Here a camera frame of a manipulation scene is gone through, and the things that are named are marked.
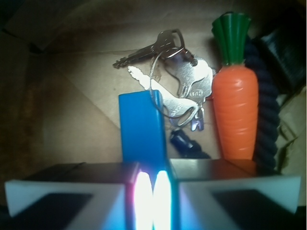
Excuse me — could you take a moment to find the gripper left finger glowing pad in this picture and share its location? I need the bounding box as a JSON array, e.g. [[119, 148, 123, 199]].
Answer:
[[4, 162, 153, 230]]

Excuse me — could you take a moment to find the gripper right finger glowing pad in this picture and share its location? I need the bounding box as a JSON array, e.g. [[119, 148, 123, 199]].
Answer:
[[154, 159, 301, 230]]

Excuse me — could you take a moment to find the blue rectangular block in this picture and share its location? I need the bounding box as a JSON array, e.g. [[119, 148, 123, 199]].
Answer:
[[118, 90, 179, 230]]

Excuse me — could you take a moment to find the crumpled brown paper bag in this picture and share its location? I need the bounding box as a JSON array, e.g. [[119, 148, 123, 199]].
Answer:
[[0, 0, 307, 184]]

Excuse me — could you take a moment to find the bunch of silver keys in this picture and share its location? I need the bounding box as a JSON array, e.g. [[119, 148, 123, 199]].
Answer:
[[113, 29, 214, 129]]

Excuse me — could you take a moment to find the orange toy carrot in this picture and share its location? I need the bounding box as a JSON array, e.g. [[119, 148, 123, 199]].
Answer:
[[212, 12, 259, 160]]

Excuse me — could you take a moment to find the black leather wallet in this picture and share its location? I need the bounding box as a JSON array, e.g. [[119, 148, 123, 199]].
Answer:
[[254, 8, 307, 94]]

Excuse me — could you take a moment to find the dark navy rope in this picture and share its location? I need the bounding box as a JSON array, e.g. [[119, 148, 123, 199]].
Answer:
[[169, 35, 281, 174]]

